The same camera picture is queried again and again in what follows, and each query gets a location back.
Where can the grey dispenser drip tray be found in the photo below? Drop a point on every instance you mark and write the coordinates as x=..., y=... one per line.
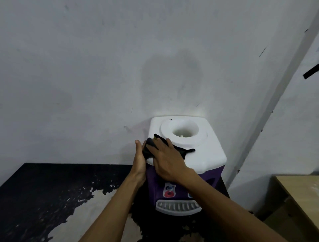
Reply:
x=178, y=207

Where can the person's left thumb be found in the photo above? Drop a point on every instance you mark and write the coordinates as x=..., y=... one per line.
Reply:
x=137, y=149

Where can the red dispenser tap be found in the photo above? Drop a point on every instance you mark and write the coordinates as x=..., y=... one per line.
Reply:
x=169, y=190

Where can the light wooden table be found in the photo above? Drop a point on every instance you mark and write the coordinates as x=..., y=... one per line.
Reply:
x=301, y=197

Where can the person's left hand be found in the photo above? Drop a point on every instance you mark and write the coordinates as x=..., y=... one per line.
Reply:
x=138, y=167

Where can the purple and white water dispenser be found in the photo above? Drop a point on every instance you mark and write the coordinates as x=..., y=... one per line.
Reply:
x=206, y=147

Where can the black cleaning cloth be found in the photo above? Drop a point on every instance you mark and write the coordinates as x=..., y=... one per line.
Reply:
x=150, y=143

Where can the person's right forearm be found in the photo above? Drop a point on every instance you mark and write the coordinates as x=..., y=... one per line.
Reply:
x=224, y=209

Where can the person's left forearm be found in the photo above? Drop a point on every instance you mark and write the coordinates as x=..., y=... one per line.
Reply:
x=113, y=212

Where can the person's right hand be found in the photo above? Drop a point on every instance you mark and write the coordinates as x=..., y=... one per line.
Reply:
x=169, y=164

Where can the black tape strip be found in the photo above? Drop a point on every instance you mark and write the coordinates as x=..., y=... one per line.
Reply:
x=311, y=72

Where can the person's right thumb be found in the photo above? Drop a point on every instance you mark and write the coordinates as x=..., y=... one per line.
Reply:
x=151, y=149

